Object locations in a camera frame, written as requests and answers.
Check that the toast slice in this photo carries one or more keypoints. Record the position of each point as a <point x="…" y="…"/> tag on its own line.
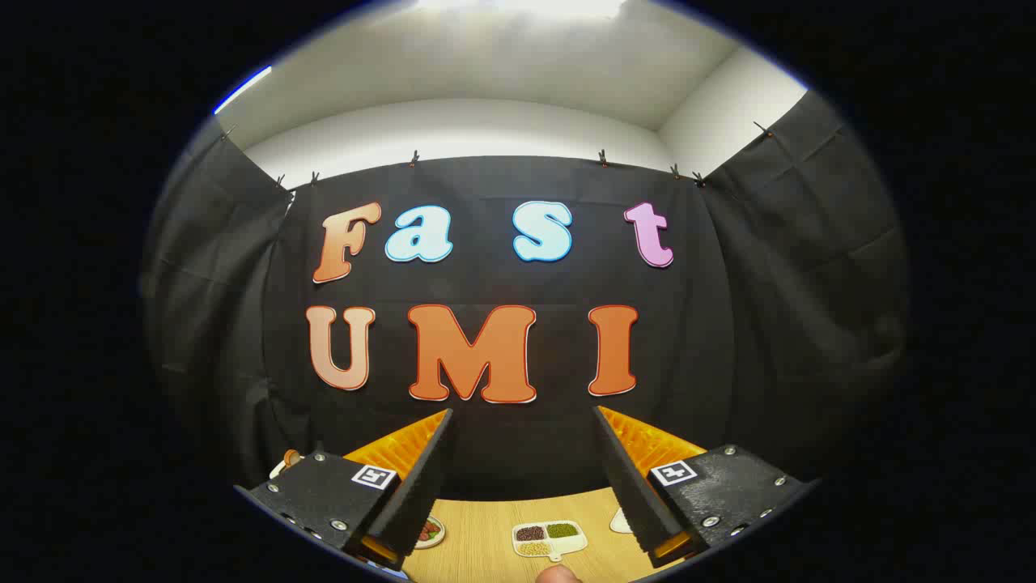
<point x="292" y="457"/>

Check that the small white dish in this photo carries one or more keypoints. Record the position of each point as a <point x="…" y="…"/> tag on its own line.
<point x="621" y="522"/>

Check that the dark red beans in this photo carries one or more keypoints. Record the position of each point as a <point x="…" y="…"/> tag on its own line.
<point x="530" y="534"/>

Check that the brown meat steak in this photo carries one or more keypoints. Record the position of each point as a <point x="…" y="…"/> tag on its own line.
<point x="430" y="530"/>

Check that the green mung beans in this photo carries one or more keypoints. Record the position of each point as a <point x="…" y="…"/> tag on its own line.
<point x="562" y="530"/>

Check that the round white food plate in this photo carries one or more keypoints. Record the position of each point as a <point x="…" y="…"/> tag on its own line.
<point x="429" y="541"/>

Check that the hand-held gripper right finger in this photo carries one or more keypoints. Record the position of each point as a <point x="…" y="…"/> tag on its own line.
<point x="631" y="486"/>

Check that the white divided dish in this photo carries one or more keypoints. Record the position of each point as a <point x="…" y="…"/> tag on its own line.
<point x="566" y="544"/>

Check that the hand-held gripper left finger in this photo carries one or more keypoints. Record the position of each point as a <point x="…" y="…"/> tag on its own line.
<point x="421" y="486"/>

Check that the yellow soybeans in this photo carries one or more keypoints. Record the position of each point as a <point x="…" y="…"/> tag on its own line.
<point x="534" y="548"/>

